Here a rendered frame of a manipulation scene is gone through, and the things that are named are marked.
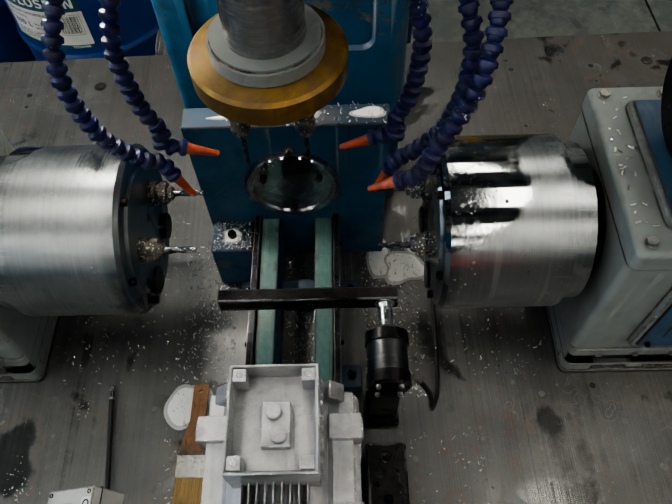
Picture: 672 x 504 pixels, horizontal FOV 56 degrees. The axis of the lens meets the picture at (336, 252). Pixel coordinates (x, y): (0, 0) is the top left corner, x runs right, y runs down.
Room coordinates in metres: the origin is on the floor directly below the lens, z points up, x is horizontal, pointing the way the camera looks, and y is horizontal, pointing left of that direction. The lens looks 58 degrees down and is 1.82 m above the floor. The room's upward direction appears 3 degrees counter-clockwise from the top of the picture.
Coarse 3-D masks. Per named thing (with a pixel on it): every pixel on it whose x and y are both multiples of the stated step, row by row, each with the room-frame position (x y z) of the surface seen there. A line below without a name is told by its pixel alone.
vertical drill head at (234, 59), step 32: (224, 0) 0.54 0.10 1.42; (256, 0) 0.53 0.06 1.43; (288, 0) 0.54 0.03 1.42; (224, 32) 0.55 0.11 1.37; (256, 32) 0.53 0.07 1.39; (288, 32) 0.53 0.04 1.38; (320, 32) 0.56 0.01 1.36; (192, 64) 0.55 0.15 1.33; (224, 64) 0.53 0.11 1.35; (256, 64) 0.52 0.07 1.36; (288, 64) 0.52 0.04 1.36; (320, 64) 0.54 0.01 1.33; (224, 96) 0.50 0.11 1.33; (256, 96) 0.50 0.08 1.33; (288, 96) 0.49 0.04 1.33; (320, 96) 0.50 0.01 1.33
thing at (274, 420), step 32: (256, 384) 0.26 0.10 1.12; (288, 384) 0.26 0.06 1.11; (320, 384) 0.26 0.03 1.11; (256, 416) 0.22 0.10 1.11; (288, 416) 0.22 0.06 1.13; (320, 416) 0.22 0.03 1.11; (224, 448) 0.18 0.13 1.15; (256, 448) 0.19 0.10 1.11; (288, 448) 0.19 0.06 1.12; (320, 448) 0.19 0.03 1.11; (256, 480) 0.15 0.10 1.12; (288, 480) 0.15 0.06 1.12; (320, 480) 0.15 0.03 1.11
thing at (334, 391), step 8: (224, 384) 0.27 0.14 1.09; (328, 384) 0.27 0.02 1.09; (336, 384) 0.27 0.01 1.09; (216, 392) 0.27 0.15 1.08; (224, 392) 0.26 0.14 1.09; (328, 392) 0.26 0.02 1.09; (336, 392) 0.26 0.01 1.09; (216, 400) 0.26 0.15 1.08; (224, 400) 0.25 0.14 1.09; (328, 400) 0.25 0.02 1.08; (336, 400) 0.25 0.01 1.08
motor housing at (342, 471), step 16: (352, 400) 0.26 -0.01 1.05; (208, 448) 0.20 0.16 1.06; (336, 448) 0.20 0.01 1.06; (352, 448) 0.20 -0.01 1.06; (208, 464) 0.19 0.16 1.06; (336, 464) 0.18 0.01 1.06; (352, 464) 0.18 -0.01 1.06; (208, 480) 0.17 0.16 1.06; (224, 480) 0.17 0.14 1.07; (336, 480) 0.16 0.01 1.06; (352, 480) 0.16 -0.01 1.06; (208, 496) 0.15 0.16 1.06; (224, 496) 0.15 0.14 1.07; (240, 496) 0.14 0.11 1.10; (256, 496) 0.14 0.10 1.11; (272, 496) 0.14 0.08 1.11; (288, 496) 0.14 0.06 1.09; (304, 496) 0.14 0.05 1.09; (320, 496) 0.14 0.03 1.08; (336, 496) 0.14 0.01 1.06; (352, 496) 0.14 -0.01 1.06
